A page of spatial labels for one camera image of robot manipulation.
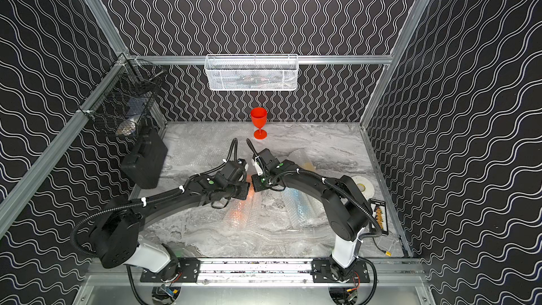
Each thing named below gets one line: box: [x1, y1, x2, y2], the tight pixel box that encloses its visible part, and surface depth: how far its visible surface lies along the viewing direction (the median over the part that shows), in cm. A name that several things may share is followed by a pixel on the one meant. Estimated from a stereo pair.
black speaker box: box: [120, 127, 169, 190], surface depth 92 cm
